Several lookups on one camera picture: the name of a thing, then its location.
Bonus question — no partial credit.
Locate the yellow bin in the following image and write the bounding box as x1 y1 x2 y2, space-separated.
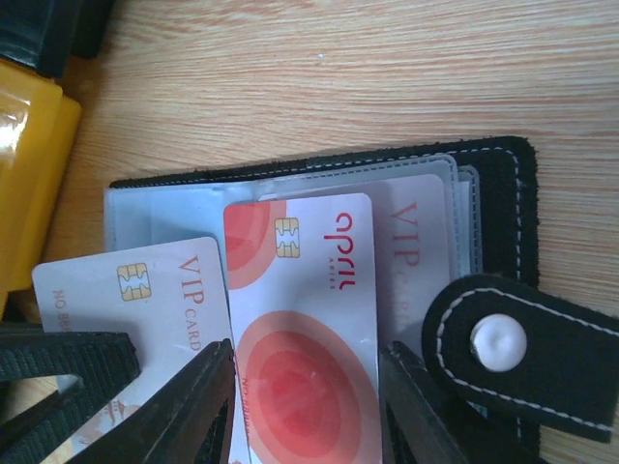
1 59 82 306

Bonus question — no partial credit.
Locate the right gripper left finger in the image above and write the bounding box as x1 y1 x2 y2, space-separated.
81 339 235 464

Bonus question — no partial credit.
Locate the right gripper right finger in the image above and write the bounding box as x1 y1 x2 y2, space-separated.
379 341 469 463

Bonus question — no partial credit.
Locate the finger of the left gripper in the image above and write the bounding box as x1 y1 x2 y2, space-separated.
1 323 140 463

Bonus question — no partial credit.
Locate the black bin with teal cards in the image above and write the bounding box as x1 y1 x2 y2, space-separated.
1 0 115 78

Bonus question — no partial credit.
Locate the black leather card holder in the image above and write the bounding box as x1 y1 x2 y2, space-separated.
104 137 618 463

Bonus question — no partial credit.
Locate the white pink credit card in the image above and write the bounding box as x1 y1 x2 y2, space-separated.
262 174 451 354
32 237 231 453

